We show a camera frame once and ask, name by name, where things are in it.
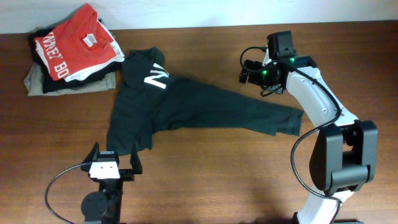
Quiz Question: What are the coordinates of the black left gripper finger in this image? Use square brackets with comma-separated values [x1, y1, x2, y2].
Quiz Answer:
[83, 142, 100, 163]
[130, 142, 142, 170]

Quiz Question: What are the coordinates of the dark green t-shirt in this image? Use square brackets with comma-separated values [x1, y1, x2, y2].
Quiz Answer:
[106, 47, 303, 156]

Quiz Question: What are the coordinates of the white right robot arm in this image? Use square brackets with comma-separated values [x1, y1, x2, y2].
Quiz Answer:
[124, 53, 378, 223]

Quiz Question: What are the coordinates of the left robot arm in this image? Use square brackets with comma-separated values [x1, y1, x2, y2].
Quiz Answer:
[81, 142, 142, 224]

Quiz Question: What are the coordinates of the black folded shirt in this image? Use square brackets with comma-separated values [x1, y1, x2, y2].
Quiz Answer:
[27, 19, 123, 95]

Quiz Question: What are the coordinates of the olive grey folded garment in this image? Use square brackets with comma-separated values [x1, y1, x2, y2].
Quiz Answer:
[24, 35, 117, 97]

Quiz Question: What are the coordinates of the white folded shirt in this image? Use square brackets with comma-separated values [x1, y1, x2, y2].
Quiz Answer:
[34, 21, 126, 83]

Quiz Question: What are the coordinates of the red folded t-shirt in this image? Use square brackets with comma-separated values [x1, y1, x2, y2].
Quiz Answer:
[33, 2, 118, 82]

